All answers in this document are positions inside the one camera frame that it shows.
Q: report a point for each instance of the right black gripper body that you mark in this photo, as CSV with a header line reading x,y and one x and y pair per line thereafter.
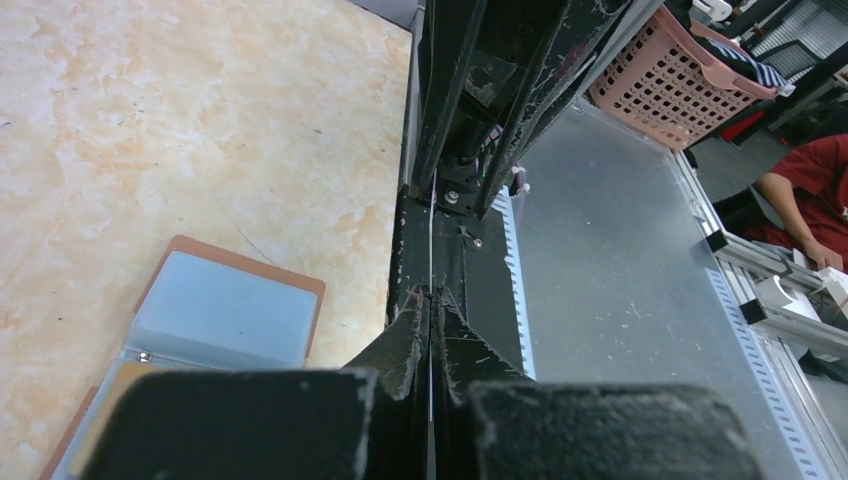
x,y
501,75

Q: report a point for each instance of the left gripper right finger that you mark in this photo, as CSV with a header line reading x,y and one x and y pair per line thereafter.
x,y
491,421

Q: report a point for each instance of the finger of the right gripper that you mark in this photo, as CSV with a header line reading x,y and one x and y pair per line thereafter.
x,y
449,129
574,33

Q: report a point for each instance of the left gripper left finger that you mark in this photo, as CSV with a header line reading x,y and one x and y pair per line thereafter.
x,y
366,420

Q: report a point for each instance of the grey card sleeve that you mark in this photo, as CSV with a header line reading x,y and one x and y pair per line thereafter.
x,y
432,291

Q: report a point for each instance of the brown leather card holder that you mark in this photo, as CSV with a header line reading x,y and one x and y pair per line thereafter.
x,y
210,308

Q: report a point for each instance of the pink perforated basket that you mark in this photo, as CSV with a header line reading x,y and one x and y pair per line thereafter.
x,y
677,80

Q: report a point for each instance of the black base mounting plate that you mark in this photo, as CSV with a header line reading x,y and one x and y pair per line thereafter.
x,y
476,260

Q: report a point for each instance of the person in red shirt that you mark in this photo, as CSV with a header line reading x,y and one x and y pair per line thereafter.
x,y
807,189

